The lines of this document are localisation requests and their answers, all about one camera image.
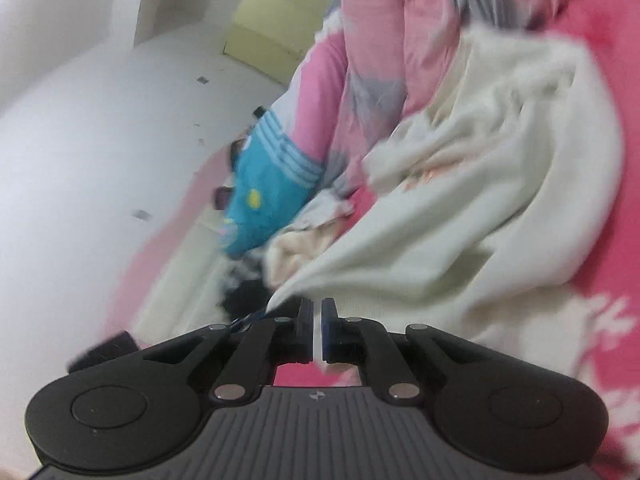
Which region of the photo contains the pale yellow cabinet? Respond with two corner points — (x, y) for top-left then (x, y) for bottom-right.
(222, 0), (346, 86)

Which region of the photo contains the blue striped garment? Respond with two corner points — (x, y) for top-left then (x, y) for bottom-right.
(220, 110), (326, 261)

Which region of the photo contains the pink grey quilt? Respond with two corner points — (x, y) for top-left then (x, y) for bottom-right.
(290, 0), (576, 201)

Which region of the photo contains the cream fleece cloth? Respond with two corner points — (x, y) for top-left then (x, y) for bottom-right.
(265, 225), (351, 291)

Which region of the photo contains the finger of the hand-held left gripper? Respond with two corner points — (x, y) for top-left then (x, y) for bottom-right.
(69, 332), (141, 375)

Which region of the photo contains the dark checked cloth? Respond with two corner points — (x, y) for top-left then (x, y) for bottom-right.
(220, 260), (275, 322)

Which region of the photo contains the white crumpled cloth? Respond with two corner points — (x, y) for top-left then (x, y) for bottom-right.
(295, 195), (357, 231)

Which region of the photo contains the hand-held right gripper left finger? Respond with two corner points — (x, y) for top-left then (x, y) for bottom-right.
(142, 298), (314, 406)

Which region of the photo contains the white sweatshirt with bear print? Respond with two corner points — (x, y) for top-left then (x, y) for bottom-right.
(270, 25), (626, 376)

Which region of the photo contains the pink floral bed sheet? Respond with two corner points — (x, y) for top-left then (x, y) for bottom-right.
(275, 0), (640, 480)

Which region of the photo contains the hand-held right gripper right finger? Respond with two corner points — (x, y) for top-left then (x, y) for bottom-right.
(322, 298), (481, 406)

